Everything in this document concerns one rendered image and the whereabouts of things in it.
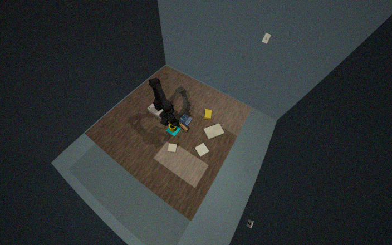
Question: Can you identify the yellow rectangular block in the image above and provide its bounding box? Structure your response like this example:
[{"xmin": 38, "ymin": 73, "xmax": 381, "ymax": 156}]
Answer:
[{"xmin": 204, "ymin": 109, "xmax": 212, "ymax": 120}]

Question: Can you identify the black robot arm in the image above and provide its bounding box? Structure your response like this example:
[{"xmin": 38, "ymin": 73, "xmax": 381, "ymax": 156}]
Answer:
[{"xmin": 149, "ymin": 78, "xmax": 177, "ymax": 126}]

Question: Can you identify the brown rectangular block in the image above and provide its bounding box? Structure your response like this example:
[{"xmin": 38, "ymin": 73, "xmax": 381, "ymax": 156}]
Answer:
[{"xmin": 178, "ymin": 121, "xmax": 188, "ymax": 132}]

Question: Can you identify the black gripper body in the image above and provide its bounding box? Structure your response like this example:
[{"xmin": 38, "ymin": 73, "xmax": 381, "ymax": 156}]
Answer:
[{"xmin": 159, "ymin": 111, "xmax": 179, "ymax": 126}]

